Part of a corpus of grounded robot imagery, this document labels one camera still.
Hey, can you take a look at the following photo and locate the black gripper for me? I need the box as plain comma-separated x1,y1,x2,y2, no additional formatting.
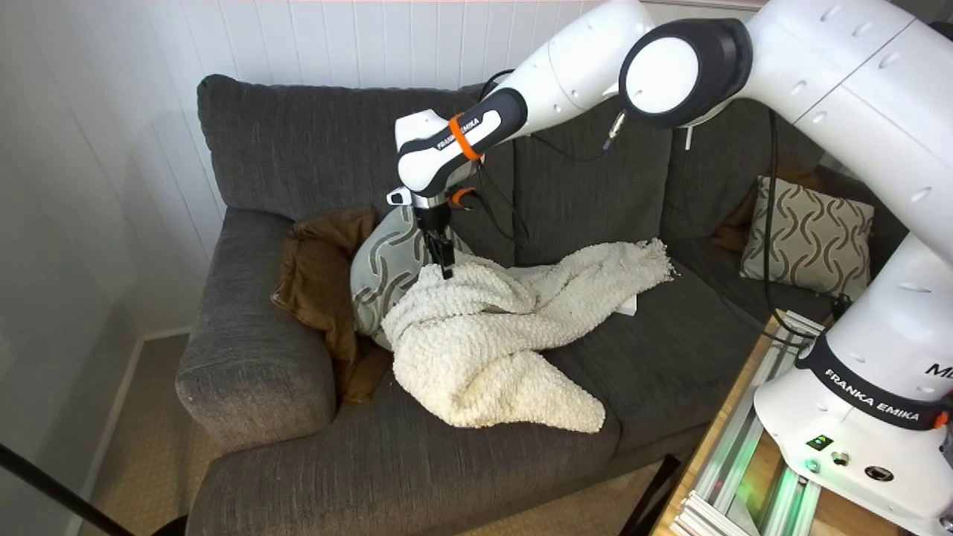
407,189,460,281

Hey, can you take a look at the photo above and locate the white knitted towel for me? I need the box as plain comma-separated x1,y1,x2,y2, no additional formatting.
377,235,678,439

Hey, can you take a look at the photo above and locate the gray wave-patterned pillow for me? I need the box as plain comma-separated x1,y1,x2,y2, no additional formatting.
346,204,475,351
739,174,879,308

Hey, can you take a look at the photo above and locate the narrow gray back cushion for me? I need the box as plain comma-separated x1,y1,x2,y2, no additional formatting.
506,98,678,269

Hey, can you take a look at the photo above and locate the wide gray back cushion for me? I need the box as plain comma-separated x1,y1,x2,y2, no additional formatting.
194,74,517,269

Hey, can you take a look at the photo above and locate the gray fabric sofa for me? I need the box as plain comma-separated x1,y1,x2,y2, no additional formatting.
171,74,932,536

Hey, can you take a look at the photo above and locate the black pole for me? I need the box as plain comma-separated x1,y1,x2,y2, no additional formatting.
615,454,685,536

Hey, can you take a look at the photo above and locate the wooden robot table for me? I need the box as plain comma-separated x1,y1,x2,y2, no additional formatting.
649,308,953,536

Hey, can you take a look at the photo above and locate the black tripod leg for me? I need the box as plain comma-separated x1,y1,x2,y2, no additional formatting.
0,442,191,536

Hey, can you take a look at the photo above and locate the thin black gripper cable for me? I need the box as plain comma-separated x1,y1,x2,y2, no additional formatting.
450,183,530,266

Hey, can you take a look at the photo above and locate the orange strap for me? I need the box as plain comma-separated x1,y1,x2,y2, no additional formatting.
444,110,487,170

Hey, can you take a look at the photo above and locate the aluminum extrusion frame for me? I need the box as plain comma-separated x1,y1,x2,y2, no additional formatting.
678,310,846,536

